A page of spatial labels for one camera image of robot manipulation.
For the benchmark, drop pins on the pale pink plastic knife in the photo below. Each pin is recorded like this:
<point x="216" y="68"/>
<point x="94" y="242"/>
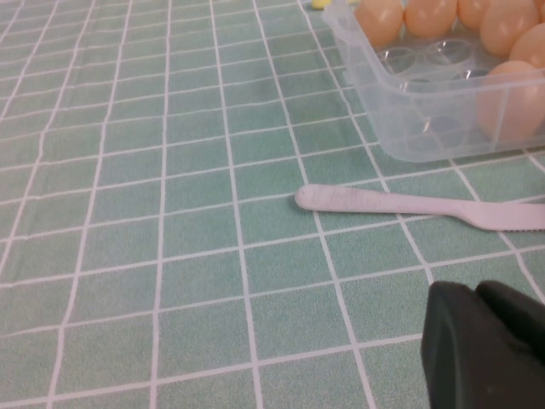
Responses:
<point x="362" y="200"/>

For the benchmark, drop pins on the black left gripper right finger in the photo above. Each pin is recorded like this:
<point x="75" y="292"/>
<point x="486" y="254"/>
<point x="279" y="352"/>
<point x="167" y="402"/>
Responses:
<point x="515" y="319"/>

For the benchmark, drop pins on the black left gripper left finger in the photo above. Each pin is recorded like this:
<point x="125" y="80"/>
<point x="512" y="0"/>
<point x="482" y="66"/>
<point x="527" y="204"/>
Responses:
<point x="460" y="366"/>

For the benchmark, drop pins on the clear plastic egg box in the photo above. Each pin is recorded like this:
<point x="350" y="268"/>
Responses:
<point x="426" y="128"/>

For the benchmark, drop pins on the orange plastic egg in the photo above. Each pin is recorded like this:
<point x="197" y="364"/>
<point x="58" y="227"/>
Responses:
<point x="470" y="12"/>
<point x="532" y="49"/>
<point x="508" y="27"/>
<point x="430" y="17"/>
<point x="511" y="102"/>
<point x="379" y="19"/>

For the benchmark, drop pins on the green checked tablecloth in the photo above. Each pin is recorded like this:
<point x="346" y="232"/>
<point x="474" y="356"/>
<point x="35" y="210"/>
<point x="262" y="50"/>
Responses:
<point x="170" y="213"/>

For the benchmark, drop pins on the yellow plastic knife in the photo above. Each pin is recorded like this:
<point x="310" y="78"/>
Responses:
<point x="319" y="4"/>

